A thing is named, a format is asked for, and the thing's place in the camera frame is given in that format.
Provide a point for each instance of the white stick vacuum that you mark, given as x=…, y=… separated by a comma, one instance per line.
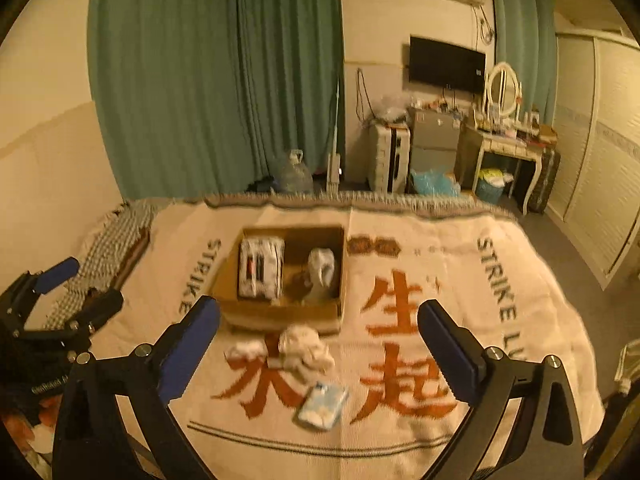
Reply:
x=333, y=165

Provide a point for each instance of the cardboard box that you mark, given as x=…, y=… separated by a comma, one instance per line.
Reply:
x=280, y=317

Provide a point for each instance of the large white cloth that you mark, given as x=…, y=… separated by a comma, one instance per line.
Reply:
x=305, y=350

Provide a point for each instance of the teal laundry basket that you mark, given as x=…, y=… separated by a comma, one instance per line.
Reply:
x=492, y=190

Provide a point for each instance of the clear plastic bag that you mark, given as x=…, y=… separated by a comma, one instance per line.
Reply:
x=390, y=110

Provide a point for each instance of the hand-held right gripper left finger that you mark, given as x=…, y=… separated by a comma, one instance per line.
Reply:
x=192, y=345

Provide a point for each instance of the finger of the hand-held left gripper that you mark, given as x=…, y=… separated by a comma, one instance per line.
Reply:
x=100, y=302
x=57, y=272

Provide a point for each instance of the blue plastic bag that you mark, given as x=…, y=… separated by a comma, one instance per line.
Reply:
x=435, y=184

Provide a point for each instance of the white dressing table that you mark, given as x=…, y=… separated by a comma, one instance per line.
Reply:
x=505, y=147

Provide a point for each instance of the grey cabinet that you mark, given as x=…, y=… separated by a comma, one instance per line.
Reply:
x=432, y=142

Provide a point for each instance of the blue white soft packet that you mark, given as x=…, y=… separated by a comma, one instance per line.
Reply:
x=322, y=405

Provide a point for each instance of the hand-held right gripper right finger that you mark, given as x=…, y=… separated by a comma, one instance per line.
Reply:
x=450, y=355

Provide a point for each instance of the white sliding wardrobe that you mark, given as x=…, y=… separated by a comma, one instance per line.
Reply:
x=600, y=160

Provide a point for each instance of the dark suitcase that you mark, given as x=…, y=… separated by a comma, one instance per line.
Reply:
x=545, y=180

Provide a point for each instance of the white oval mirror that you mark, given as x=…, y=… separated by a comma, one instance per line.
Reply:
x=502, y=90

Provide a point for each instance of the checked grey cloth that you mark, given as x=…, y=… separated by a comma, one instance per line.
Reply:
x=110, y=240

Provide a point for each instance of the narrow green curtain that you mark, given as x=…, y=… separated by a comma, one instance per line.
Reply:
x=522, y=35

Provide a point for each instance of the black wall television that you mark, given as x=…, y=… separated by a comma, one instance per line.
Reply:
x=445, y=65

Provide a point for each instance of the printed cream blanket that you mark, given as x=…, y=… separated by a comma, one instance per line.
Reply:
x=450, y=270

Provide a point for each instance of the wide green curtain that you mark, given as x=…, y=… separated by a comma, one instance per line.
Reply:
x=200, y=85

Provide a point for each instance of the white plastic bag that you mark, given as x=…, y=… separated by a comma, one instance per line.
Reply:
x=320, y=265

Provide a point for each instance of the clear water jug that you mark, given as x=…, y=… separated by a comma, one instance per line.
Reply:
x=295, y=175

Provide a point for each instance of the white suitcase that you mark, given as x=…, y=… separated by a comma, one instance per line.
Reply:
x=387, y=160

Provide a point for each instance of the white black printed tissue pack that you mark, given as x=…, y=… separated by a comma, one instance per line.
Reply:
x=260, y=265

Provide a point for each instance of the small white cloth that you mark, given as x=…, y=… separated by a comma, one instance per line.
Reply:
x=247, y=350

